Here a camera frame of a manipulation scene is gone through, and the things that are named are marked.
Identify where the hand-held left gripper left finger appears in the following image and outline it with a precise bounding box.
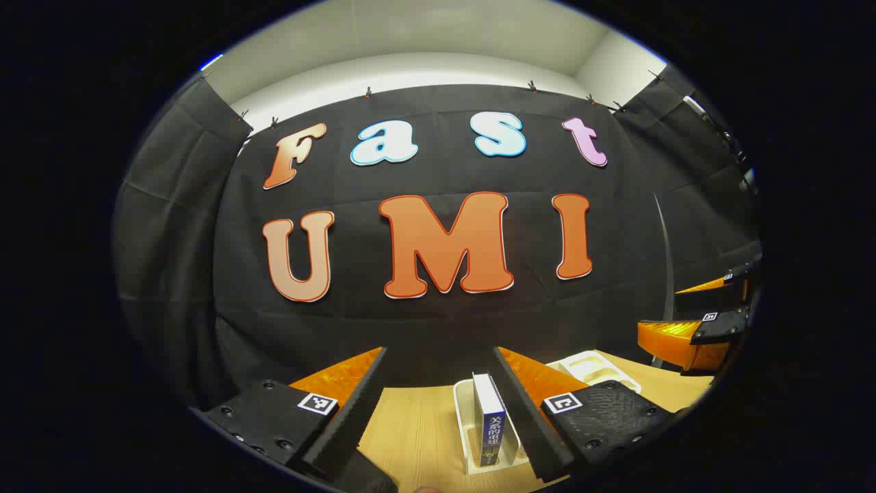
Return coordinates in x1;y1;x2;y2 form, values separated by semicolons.
198;346;399;493

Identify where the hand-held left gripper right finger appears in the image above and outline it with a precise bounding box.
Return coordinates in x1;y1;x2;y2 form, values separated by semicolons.
489;346;676;483

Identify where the blue cover book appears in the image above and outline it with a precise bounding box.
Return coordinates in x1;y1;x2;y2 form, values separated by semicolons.
472;372;511;468

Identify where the cream bookshelf rack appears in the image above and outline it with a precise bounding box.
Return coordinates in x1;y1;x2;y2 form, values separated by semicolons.
452;350;643;476

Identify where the black backdrop cloth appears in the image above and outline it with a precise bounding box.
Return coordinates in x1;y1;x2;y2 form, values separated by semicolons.
113;65;764;412

